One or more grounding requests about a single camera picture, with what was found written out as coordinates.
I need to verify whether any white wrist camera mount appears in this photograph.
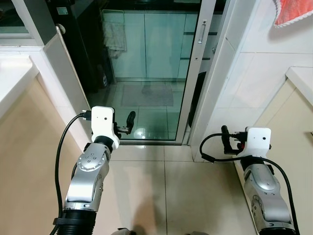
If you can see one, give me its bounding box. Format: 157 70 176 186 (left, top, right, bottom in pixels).
245 127 272 160
91 106 121 149

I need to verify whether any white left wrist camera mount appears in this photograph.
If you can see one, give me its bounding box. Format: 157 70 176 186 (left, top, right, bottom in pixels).
91 106 121 149

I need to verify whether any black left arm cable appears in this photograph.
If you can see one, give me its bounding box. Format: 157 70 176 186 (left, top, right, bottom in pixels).
49 111 93 235

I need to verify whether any white countertop beside window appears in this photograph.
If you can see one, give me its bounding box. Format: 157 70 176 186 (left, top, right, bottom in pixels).
0 53 40 119

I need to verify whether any silver sliding door handle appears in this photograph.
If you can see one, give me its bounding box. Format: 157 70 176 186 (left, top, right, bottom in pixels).
198 20 207 46

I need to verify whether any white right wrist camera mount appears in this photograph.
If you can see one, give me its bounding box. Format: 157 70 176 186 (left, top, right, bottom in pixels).
245 127 272 160

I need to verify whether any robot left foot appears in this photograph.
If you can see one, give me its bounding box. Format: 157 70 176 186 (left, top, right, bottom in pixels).
112 228 137 235

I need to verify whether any window with white frame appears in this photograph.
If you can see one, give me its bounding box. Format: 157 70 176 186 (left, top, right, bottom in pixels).
0 0 45 48

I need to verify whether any red towel with white trim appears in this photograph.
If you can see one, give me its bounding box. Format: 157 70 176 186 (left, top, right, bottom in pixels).
273 0 313 28

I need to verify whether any glass sliding door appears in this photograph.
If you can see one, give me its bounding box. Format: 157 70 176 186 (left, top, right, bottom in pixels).
73 0 218 146

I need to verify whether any beige cabinet without handle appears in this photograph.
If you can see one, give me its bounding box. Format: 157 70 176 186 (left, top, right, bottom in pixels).
0 76 86 235

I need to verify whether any beige cabinet with handle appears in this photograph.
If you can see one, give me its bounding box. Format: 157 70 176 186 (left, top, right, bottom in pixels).
235 78 313 235

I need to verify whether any pale hanging cloth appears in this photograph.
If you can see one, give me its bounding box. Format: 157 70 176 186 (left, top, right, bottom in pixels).
103 21 127 59

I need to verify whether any black tall cabinet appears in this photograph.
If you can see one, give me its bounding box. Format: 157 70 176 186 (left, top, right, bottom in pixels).
46 0 115 94

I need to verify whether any white door panel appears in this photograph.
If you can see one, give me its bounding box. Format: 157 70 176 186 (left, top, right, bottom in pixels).
44 27 93 118

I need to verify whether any white countertop under towel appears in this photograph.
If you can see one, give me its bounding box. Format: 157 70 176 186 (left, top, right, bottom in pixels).
285 66 313 106

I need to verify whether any grey floor mat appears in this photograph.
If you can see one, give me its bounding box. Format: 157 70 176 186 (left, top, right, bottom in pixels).
121 83 175 107

